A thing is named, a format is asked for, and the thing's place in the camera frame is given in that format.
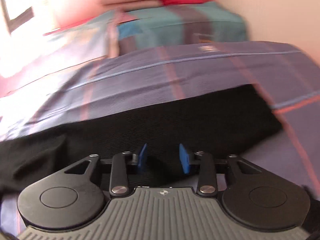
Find black knit pants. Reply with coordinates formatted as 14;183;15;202
1;85;282;194

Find purple plaid bed sheet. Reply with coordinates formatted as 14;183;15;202
0;39;320;238

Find teal plaid pillow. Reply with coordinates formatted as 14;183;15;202
118;2;248;55

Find window frame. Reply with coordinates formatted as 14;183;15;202
1;0;34;34

